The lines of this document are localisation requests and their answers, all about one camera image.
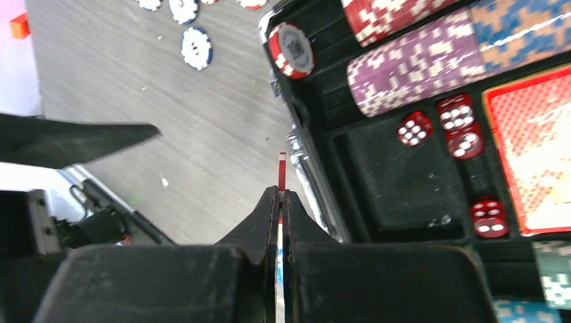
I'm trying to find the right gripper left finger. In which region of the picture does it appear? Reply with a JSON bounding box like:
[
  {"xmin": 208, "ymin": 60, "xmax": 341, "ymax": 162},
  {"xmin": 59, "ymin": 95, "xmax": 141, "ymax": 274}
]
[{"xmin": 216, "ymin": 186, "xmax": 280, "ymax": 268}]

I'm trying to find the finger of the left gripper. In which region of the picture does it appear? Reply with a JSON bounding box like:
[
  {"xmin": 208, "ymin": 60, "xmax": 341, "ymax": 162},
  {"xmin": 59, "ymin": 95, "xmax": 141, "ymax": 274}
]
[{"xmin": 1, "ymin": 114, "xmax": 160, "ymax": 169}]

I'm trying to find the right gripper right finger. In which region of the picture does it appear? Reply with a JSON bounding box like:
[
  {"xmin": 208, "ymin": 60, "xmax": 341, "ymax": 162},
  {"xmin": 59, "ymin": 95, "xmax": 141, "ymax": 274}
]
[{"xmin": 283, "ymin": 190, "xmax": 339, "ymax": 268}]

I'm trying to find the purple poker chip stack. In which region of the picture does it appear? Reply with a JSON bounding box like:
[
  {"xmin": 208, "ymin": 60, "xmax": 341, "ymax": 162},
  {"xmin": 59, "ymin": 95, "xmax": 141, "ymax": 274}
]
[{"xmin": 347, "ymin": 7, "xmax": 487, "ymax": 117}]

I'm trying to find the blue playing card deck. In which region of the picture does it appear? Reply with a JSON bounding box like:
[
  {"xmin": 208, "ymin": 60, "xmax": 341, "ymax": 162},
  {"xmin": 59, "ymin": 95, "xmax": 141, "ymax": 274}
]
[{"xmin": 275, "ymin": 152, "xmax": 287, "ymax": 323}]

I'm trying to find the black poker chip case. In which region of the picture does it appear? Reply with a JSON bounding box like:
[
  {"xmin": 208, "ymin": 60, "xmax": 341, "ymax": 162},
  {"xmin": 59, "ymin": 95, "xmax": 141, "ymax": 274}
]
[{"xmin": 259, "ymin": 1, "xmax": 570, "ymax": 322}]

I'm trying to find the red die in case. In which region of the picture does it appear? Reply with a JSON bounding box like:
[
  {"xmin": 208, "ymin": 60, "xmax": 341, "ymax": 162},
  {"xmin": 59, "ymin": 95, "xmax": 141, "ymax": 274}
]
[
  {"xmin": 436, "ymin": 94, "xmax": 475, "ymax": 132},
  {"xmin": 445, "ymin": 124, "xmax": 484, "ymax": 159},
  {"xmin": 470, "ymin": 200, "xmax": 510, "ymax": 239},
  {"xmin": 397, "ymin": 111, "xmax": 434, "ymax": 147}
]

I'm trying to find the blue white chip far left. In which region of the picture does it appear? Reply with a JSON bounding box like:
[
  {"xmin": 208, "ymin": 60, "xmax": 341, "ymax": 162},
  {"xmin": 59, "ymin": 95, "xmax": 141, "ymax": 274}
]
[{"xmin": 137, "ymin": 0, "xmax": 162, "ymax": 11}]

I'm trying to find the blue white chip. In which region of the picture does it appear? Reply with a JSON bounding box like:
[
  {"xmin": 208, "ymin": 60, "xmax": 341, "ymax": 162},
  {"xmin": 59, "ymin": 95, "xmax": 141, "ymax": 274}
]
[
  {"xmin": 181, "ymin": 27, "xmax": 213, "ymax": 71},
  {"xmin": 137, "ymin": 0, "xmax": 162, "ymax": 11},
  {"xmin": 169, "ymin": 0, "xmax": 199, "ymax": 25}
]

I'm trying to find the blue white chip lower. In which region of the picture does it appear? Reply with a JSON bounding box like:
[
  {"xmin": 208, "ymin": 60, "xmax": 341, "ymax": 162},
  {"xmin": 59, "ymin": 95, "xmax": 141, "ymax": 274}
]
[{"xmin": 181, "ymin": 27, "xmax": 213, "ymax": 71}]

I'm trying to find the red poker chip stack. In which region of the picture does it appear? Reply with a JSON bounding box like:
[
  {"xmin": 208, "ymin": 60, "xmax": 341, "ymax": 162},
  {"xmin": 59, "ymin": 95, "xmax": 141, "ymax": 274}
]
[{"xmin": 341, "ymin": 0, "xmax": 457, "ymax": 47}]

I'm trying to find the light blue chip stack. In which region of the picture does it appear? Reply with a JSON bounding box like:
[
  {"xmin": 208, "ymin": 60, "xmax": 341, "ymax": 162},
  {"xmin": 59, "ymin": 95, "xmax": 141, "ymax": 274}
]
[{"xmin": 493, "ymin": 299, "xmax": 562, "ymax": 323}]

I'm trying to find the red white 100 chip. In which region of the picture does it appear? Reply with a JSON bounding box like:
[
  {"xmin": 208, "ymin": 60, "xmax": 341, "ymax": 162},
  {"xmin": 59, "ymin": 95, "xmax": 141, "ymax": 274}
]
[{"xmin": 237, "ymin": 0, "xmax": 268, "ymax": 10}]

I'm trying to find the grey camo chip stack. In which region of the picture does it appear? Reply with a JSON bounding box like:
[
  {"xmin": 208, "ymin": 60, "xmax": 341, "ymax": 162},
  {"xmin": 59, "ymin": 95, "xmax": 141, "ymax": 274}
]
[{"xmin": 532, "ymin": 240, "xmax": 570, "ymax": 310}]

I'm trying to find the red playing card deck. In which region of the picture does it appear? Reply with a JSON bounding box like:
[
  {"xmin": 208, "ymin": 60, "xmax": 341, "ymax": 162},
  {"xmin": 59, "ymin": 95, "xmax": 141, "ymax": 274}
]
[{"xmin": 482, "ymin": 65, "xmax": 570, "ymax": 236}]

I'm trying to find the blue orange chip stack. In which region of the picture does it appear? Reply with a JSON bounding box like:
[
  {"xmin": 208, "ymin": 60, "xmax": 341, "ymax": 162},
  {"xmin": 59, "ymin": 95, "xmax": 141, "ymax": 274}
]
[{"xmin": 469, "ymin": 0, "xmax": 570, "ymax": 73}]

